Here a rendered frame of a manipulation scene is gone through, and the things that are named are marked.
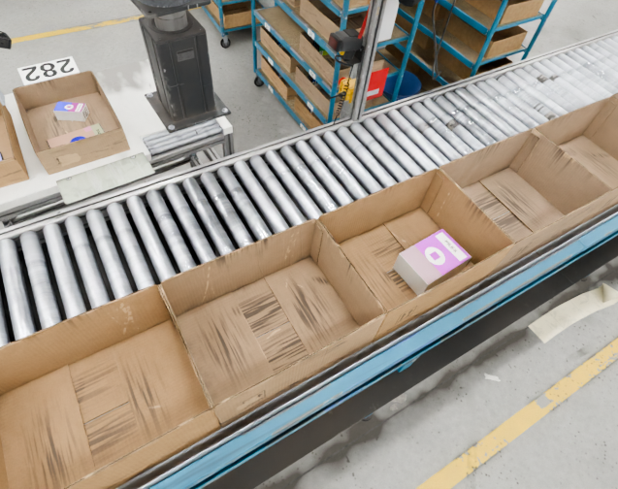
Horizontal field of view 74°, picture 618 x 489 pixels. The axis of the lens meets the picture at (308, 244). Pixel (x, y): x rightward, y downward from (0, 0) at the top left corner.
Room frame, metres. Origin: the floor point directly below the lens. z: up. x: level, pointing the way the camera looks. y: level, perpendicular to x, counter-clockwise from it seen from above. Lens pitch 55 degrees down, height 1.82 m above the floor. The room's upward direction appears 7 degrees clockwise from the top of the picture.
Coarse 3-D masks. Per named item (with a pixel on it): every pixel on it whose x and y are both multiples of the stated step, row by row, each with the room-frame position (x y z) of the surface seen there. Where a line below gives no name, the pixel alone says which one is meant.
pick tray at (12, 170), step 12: (0, 108) 1.10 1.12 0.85; (0, 120) 1.13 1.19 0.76; (12, 120) 1.14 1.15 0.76; (0, 132) 1.07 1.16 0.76; (12, 132) 1.03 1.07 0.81; (0, 144) 1.01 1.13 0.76; (12, 144) 0.94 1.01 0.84; (12, 156) 0.96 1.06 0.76; (0, 168) 0.85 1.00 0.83; (12, 168) 0.86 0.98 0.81; (24, 168) 0.90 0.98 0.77; (0, 180) 0.83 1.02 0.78; (12, 180) 0.85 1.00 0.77; (24, 180) 0.87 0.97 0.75
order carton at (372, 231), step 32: (384, 192) 0.75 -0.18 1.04; (416, 192) 0.83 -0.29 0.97; (448, 192) 0.81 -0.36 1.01; (352, 224) 0.70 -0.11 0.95; (384, 224) 0.77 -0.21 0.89; (416, 224) 0.78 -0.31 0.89; (448, 224) 0.77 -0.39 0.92; (480, 224) 0.71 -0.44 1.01; (352, 256) 0.64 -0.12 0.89; (384, 256) 0.66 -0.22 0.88; (480, 256) 0.66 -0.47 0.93; (384, 288) 0.55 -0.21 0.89; (448, 288) 0.51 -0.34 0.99; (384, 320) 0.40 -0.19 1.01
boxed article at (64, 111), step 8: (64, 104) 1.22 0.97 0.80; (72, 104) 1.22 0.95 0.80; (80, 104) 1.23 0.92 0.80; (56, 112) 1.17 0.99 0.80; (64, 112) 1.18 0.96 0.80; (72, 112) 1.18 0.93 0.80; (80, 112) 1.19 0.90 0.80; (88, 112) 1.23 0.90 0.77; (72, 120) 1.18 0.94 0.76; (80, 120) 1.18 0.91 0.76
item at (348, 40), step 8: (336, 32) 1.43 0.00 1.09; (344, 32) 1.44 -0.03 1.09; (352, 32) 1.45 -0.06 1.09; (336, 40) 1.39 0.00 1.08; (344, 40) 1.39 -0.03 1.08; (352, 40) 1.41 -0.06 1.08; (360, 40) 1.43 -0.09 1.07; (336, 48) 1.38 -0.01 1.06; (344, 48) 1.39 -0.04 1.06; (352, 48) 1.41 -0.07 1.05; (360, 48) 1.43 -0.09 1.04; (344, 56) 1.42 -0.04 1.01; (352, 56) 1.44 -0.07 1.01
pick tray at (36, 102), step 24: (24, 96) 1.22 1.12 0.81; (48, 96) 1.26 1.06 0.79; (72, 96) 1.31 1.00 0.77; (96, 96) 1.34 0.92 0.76; (24, 120) 1.06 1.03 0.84; (48, 120) 1.16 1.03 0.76; (96, 120) 1.20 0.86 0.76; (72, 144) 0.97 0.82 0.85; (96, 144) 1.02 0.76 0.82; (120, 144) 1.06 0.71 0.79; (48, 168) 0.91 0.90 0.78
